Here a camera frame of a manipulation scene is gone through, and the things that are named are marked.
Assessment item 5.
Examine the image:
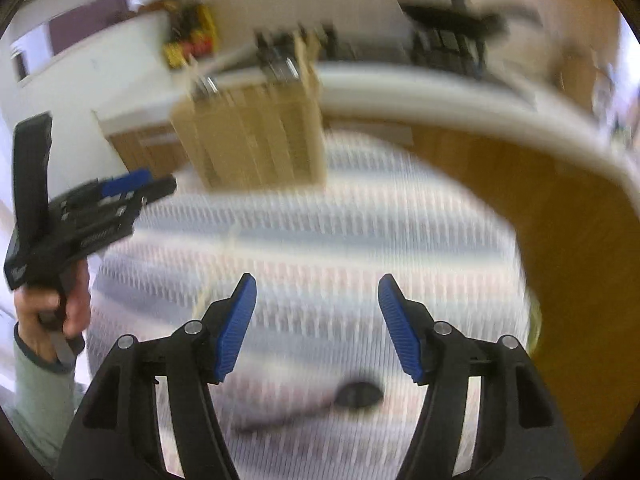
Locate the steel drawer handle left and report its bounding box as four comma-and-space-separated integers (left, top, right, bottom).
138, 131, 180, 152

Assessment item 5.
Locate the black gas stove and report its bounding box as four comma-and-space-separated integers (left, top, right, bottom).
254, 22, 536, 97

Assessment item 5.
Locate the black handled steel spoon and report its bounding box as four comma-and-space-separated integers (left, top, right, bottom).
234, 378, 384, 436

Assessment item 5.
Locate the left hand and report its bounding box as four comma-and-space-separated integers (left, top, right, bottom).
13, 260, 91, 363

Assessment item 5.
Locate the beige plastic utensil basket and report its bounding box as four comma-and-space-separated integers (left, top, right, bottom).
170, 29, 326, 192

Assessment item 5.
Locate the dark soy sauce bottle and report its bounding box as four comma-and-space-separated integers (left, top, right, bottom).
163, 0, 192, 70

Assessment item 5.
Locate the black wok pan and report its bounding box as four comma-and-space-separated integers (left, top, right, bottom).
397, 0, 544, 41

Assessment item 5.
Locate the striped woven table mat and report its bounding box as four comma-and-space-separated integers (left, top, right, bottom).
87, 132, 530, 479

